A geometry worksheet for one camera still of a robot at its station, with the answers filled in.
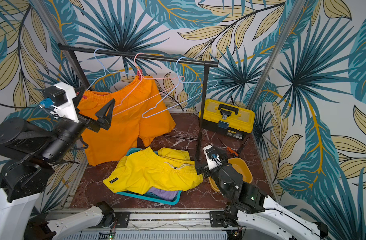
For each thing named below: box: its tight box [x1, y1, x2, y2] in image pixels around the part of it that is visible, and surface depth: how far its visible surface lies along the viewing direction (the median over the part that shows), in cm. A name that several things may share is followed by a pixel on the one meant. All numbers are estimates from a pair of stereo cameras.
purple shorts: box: [148, 187, 178, 201], surface depth 78 cm
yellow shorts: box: [102, 147, 203, 193], surface depth 78 cm
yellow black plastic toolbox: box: [198, 98, 256, 140], surface depth 98 cm
